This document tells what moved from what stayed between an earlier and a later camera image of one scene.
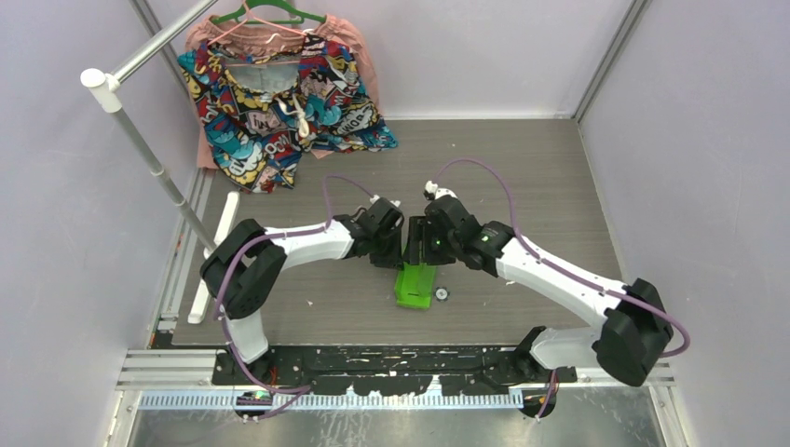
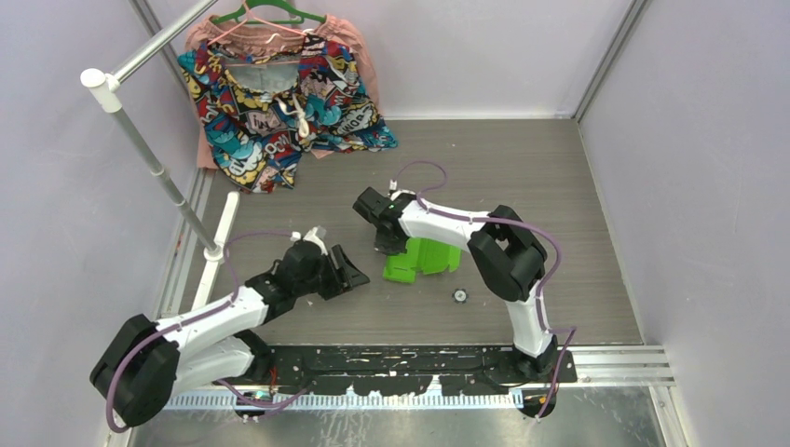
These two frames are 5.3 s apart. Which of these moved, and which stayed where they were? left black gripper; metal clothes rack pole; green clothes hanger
Moved: left black gripper
Stayed: metal clothes rack pole; green clothes hanger
